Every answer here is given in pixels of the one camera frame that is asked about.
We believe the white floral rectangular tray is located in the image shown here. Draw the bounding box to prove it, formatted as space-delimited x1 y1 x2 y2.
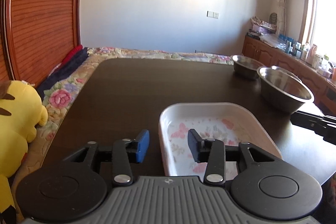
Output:
159 102 282 178

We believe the large steel bowl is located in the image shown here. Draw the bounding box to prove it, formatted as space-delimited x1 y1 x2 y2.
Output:
257 67 314 114

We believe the small steel bowl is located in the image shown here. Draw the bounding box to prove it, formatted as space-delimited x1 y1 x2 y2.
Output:
231 55 264 80

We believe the wooden sideboard cabinet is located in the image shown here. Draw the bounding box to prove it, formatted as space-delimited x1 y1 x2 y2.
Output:
242 36 335 116

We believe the floral bedspread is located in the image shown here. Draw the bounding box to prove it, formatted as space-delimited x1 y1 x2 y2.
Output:
10 47 234 188

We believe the clear plastic bag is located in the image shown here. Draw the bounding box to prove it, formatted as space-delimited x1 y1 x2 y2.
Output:
260 34 286 51

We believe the dark blue blanket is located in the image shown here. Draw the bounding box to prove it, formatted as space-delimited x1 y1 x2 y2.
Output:
37 47 89 100

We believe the yellow plush toy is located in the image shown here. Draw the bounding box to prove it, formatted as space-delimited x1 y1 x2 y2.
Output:
1 80 48 223

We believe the red cloth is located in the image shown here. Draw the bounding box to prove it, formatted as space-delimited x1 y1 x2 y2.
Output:
55 45 83 69

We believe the pink floral bag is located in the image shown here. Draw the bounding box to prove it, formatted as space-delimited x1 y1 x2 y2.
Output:
251 16 277 34

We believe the white wall switch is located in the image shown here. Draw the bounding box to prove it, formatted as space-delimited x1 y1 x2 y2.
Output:
207 11 219 19

